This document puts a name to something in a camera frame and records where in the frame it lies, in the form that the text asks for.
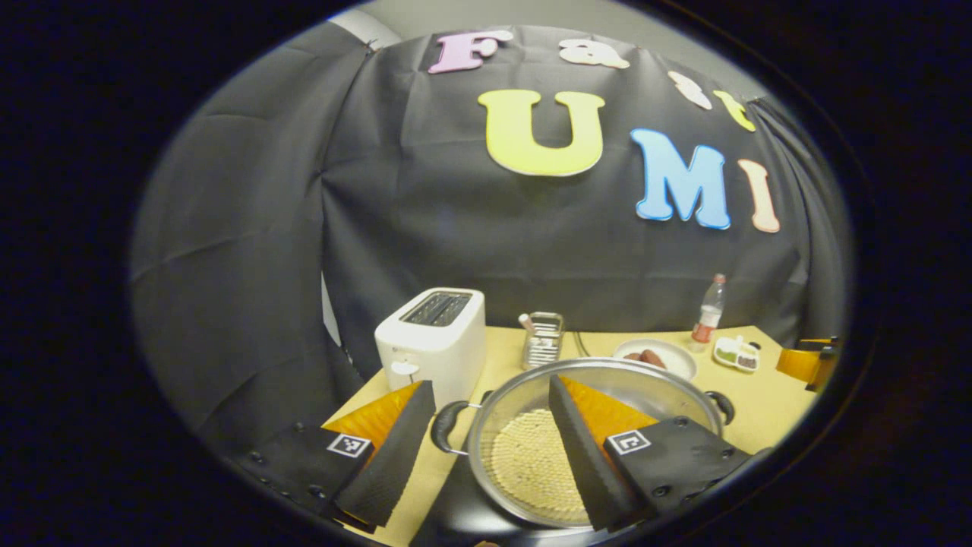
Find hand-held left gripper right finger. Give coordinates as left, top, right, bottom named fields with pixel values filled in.
left=548, top=375, right=760, bottom=533

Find clear plastic water bottle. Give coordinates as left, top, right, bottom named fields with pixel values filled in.
left=690, top=273, right=727, bottom=353

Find wire mesh utensil holder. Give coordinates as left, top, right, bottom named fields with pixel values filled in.
left=521, top=311, right=566, bottom=371

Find black backdrop cloth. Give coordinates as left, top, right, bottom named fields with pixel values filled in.
left=129, top=23, right=851, bottom=457

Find black induction cooktop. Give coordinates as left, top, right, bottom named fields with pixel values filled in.
left=410, top=448, right=601, bottom=547

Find white round plate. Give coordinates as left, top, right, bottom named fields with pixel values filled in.
left=612, top=338, right=698, bottom=381

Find white divided dish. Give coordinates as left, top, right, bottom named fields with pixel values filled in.
left=712, top=336, right=762, bottom=373

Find pile of soybeans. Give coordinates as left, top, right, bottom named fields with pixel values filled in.
left=490, top=408, right=593, bottom=525

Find stainless steel pot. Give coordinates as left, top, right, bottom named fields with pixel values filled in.
left=431, top=358, right=736, bottom=530

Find white toaster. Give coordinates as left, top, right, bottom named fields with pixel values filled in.
left=374, top=288, right=487, bottom=411

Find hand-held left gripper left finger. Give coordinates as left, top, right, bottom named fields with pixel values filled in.
left=228, top=380, right=437, bottom=535

